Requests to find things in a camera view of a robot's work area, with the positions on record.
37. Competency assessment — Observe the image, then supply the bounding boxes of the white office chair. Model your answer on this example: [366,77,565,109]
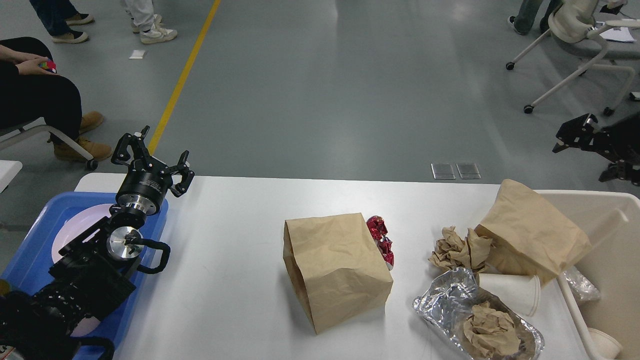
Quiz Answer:
[506,0,640,116]

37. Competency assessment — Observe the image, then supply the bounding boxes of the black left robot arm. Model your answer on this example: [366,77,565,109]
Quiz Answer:
[1,126,195,360]

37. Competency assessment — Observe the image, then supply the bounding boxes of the person in blue jeans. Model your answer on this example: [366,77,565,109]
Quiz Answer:
[30,0,94,44]

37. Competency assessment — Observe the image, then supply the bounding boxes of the brown paper ball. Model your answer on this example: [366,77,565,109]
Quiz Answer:
[429,226,493,272]

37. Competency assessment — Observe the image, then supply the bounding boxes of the brown paper bag on table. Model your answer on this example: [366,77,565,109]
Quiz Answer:
[282,213,394,334]

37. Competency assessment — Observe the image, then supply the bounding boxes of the dark blue mug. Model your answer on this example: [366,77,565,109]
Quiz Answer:
[0,278,14,296]

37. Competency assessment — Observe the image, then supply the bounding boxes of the brown paper bag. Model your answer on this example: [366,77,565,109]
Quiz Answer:
[282,213,394,334]
[474,178,593,287]

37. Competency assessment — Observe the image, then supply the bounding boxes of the standing person white sneakers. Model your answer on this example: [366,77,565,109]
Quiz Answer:
[120,0,178,44]

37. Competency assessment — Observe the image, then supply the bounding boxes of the red foil wrapper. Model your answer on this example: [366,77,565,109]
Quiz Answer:
[366,215,394,271]

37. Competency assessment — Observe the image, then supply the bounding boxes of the beige plastic bin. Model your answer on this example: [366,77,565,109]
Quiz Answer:
[529,190,640,360]

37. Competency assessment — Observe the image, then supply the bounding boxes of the rubiks cube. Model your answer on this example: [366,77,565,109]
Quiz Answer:
[39,60,58,74]

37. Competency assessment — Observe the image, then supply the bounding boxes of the crumpled brown paper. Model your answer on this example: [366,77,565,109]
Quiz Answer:
[462,301,521,359]

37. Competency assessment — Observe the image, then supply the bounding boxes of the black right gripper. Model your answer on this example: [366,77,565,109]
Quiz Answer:
[551,112,640,187]

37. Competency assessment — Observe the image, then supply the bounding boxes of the blue plastic tray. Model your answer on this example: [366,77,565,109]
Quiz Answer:
[1,191,146,347]

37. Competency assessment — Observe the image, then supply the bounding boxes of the white paper cup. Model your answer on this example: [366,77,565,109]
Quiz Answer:
[478,273,541,316]
[587,327,623,360]

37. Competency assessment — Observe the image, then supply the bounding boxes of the seated person in black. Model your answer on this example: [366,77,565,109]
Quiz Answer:
[0,37,113,161]

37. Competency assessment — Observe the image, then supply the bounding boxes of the pink plate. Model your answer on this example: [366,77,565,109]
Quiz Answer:
[51,203,111,264]

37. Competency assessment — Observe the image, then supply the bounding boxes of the white chair at left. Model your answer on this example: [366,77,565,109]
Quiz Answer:
[0,116,100,171]

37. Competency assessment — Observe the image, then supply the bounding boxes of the paper scrap on floor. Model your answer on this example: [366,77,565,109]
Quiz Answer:
[128,49,147,60]

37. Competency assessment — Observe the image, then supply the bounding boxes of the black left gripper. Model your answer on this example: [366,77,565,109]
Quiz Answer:
[110,125,195,215]

